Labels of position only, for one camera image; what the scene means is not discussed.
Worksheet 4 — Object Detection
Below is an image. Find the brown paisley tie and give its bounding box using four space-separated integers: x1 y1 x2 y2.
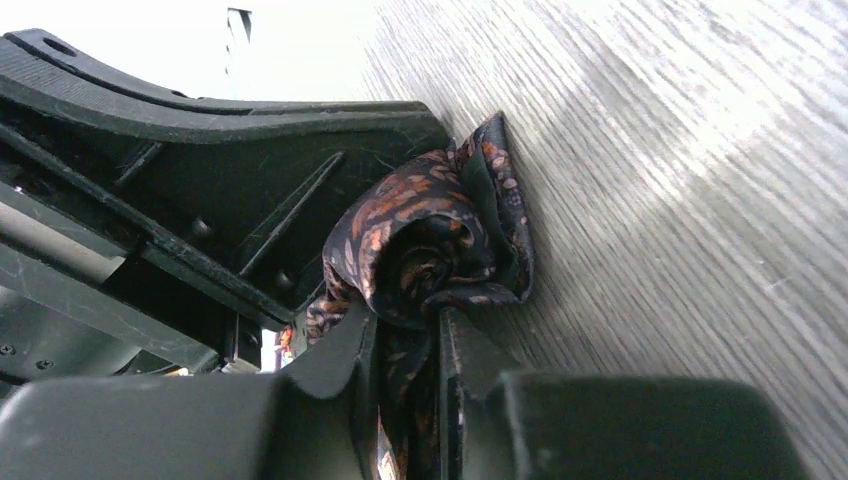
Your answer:
305 112 534 479

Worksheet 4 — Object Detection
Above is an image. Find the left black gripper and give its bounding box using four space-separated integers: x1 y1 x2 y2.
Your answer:
1 119 299 385

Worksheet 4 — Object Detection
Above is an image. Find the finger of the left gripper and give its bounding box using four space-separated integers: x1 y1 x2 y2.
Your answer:
1 29 448 318

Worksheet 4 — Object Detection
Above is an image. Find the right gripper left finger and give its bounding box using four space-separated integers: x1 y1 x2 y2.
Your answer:
1 304 377 479

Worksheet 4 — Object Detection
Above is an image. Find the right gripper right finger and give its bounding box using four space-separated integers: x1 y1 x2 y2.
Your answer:
438 308 808 479

